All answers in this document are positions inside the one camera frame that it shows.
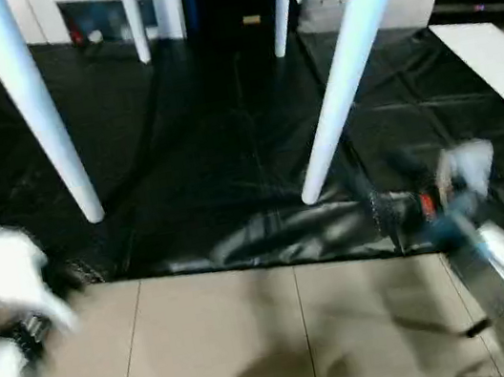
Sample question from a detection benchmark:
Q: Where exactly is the white plastic table leg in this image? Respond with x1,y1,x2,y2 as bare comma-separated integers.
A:
266,0,311,59
268,0,458,208
0,0,108,240
121,0,154,67

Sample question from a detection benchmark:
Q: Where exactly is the white flat board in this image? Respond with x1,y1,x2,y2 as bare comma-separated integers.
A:
428,12,504,166

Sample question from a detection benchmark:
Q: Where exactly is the black bar pink mark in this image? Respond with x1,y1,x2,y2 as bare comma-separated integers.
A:
432,0,504,23

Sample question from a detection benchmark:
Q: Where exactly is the black mat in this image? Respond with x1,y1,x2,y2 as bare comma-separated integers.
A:
0,0,504,333

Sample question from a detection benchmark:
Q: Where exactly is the white cabinet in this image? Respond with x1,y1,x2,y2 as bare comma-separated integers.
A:
0,0,189,67

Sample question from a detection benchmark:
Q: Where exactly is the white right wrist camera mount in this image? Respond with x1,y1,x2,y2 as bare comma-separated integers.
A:
435,136,501,205

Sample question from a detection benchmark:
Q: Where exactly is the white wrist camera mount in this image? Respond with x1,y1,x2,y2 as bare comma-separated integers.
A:
0,215,81,343
435,136,501,205

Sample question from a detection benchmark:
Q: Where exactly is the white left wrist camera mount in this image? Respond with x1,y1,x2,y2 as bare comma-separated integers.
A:
0,215,81,343

